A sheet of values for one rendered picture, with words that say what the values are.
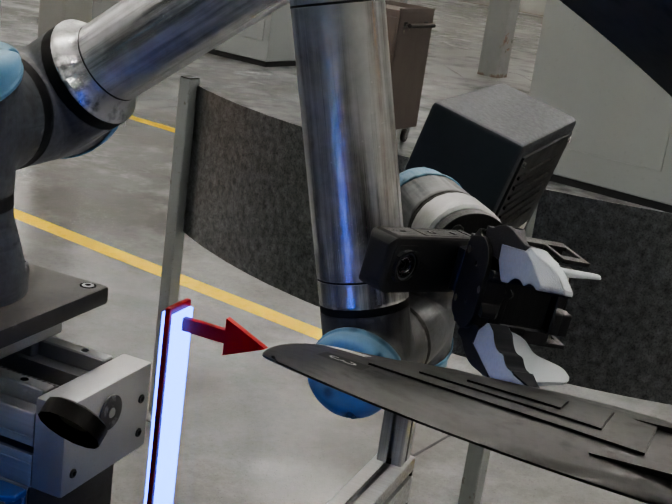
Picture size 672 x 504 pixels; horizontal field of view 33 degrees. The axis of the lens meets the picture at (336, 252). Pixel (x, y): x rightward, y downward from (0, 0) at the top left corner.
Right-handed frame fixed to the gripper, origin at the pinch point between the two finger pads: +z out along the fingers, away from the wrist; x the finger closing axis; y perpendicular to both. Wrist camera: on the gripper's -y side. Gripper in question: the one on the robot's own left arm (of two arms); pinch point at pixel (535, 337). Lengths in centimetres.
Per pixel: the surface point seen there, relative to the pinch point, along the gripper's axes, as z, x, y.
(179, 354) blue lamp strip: 0.3, 4.5, -23.3
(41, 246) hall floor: -378, 121, -21
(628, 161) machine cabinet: -534, 62, 308
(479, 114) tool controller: -49, -8, 12
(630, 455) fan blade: 18.5, -0.8, -2.7
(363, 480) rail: -38.0, 31.6, 5.6
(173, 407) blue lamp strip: 0.4, 8.1, -23.0
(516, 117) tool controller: -53, -8, 18
